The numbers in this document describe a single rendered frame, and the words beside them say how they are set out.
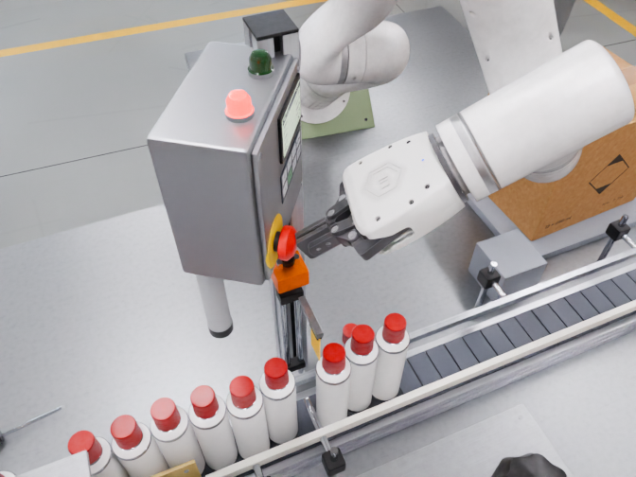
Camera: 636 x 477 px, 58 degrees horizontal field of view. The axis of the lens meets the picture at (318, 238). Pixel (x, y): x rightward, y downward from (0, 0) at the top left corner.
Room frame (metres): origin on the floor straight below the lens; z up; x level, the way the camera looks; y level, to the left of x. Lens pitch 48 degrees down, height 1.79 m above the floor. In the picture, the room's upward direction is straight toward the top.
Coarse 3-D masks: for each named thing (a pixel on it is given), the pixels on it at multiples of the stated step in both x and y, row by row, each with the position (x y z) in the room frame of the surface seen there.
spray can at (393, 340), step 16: (384, 320) 0.47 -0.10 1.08; (400, 320) 0.47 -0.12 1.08; (384, 336) 0.46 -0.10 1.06; (400, 336) 0.45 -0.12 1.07; (384, 352) 0.45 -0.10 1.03; (400, 352) 0.44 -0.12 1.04; (384, 368) 0.44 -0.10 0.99; (400, 368) 0.45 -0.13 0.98; (384, 384) 0.44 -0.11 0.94; (384, 400) 0.44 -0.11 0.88
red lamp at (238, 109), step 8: (232, 96) 0.43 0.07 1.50; (240, 96) 0.43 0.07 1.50; (248, 96) 0.43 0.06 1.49; (232, 104) 0.42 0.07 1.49; (240, 104) 0.42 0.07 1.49; (248, 104) 0.43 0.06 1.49; (232, 112) 0.42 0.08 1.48; (240, 112) 0.42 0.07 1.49; (248, 112) 0.42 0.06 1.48; (232, 120) 0.42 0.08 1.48; (240, 120) 0.42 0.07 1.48; (248, 120) 0.42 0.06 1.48
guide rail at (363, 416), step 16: (592, 320) 0.58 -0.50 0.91; (608, 320) 0.59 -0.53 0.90; (560, 336) 0.55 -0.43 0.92; (512, 352) 0.52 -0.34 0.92; (528, 352) 0.52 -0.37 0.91; (480, 368) 0.49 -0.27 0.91; (432, 384) 0.46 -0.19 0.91; (448, 384) 0.46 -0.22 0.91; (400, 400) 0.43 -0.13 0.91; (416, 400) 0.44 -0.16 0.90; (352, 416) 0.40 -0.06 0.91; (368, 416) 0.40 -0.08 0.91; (320, 432) 0.37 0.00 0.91; (336, 432) 0.38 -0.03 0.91; (288, 448) 0.35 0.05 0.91; (240, 464) 0.32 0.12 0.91
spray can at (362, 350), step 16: (352, 336) 0.44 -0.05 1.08; (368, 336) 0.44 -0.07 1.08; (352, 352) 0.44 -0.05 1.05; (368, 352) 0.43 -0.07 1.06; (352, 368) 0.43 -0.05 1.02; (368, 368) 0.42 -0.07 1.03; (352, 384) 0.42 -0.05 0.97; (368, 384) 0.43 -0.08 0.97; (352, 400) 0.42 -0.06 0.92; (368, 400) 0.43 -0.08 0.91
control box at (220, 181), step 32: (224, 64) 0.51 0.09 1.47; (288, 64) 0.52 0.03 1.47; (192, 96) 0.46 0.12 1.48; (224, 96) 0.46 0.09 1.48; (256, 96) 0.46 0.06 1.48; (160, 128) 0.41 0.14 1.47; (192, 128) 0.41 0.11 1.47; (224, 128) 0.41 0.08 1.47; (256, 128) 0.41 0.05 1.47; (160, 160) 0.40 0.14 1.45; (192, 160) 0.39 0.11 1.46; (224, 160) 0.38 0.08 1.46; (256, 160) 0.38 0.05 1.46; (192, 192) 0.39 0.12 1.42; (224, 192) 0.38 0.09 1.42; (256, 192) 0.38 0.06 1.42; (288, 192) 0.47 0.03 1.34; (192, 224) 0.39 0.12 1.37; (224, 224) 0.38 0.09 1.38; (256, 224) 0.38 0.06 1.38; (288, 224) 0.46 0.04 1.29; (192, 256) 0.39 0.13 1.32; (224, 256) 0.39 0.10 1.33; (256, 256) 0.38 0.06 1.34
